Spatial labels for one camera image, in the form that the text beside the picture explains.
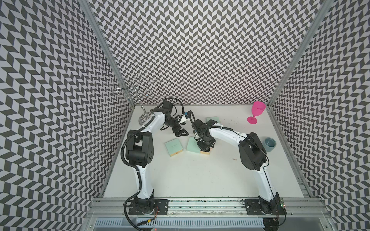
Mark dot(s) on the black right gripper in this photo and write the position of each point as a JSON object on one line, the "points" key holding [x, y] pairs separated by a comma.
{"points": [[203, 147]]}

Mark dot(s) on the teal round dish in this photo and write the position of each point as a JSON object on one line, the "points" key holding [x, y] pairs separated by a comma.
{"points": [[269, 144]]}

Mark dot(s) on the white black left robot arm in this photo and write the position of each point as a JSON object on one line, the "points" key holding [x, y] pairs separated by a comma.
{"points": [[137, 150]]}

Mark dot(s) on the mint green drawer jewelry box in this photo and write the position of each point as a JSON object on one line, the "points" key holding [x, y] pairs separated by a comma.
{"points": [[215, 118]]}

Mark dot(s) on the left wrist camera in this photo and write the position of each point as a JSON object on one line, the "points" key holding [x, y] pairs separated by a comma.
{"points": [[184, 118]]}

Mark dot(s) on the silver metal jewelry stand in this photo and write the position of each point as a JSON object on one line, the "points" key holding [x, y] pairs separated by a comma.
{"points": [[135, 90]]}

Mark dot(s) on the pink plastic goblet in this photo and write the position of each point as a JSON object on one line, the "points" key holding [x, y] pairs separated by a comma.
{"points": [[257, 109]]}

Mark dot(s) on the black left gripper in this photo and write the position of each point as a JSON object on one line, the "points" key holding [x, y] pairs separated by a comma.
{"points": [[175, 130]]}

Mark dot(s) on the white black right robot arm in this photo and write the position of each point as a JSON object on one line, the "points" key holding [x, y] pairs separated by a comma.
{"points": [[253, 156]]}

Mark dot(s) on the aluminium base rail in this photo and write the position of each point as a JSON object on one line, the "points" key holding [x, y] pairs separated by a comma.
{"points": [[288, 207]]}

